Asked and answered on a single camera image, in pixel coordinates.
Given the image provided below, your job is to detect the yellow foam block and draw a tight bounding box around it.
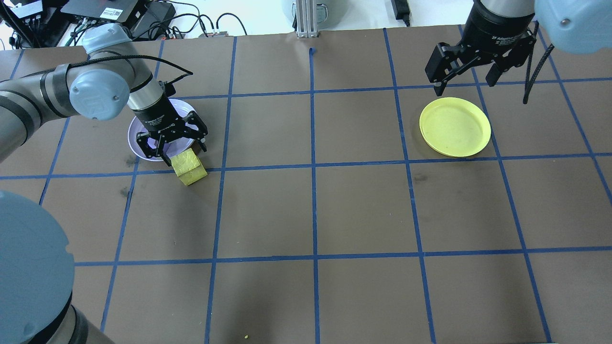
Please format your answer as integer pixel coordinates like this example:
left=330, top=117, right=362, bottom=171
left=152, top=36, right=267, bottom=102
left=172, top=147, right=208, bottom=186

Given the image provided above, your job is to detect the purple round plate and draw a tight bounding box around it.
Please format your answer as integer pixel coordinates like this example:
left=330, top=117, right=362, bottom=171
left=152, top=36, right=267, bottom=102
left=128, top=98, right=197, bottom=162

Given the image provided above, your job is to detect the yellow round plate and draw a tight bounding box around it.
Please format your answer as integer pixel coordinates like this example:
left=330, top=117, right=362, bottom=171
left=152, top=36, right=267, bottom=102
left=419, top=97, right=492, bottom=158

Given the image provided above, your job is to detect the black power adapter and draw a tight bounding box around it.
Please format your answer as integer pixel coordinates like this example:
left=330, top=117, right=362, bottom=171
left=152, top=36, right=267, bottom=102
left=131, top=2, right=176, bottom=39
left=391, top=0, right=412, bottom=27

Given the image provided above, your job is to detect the black electronics box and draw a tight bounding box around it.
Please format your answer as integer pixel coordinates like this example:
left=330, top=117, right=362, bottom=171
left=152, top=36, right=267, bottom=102
left=0, top=0, right=46, bottom=22

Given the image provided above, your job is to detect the aluminium profile post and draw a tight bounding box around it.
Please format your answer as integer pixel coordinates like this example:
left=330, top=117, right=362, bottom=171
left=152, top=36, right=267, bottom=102
left=293, top=0, right=320, bottom=38

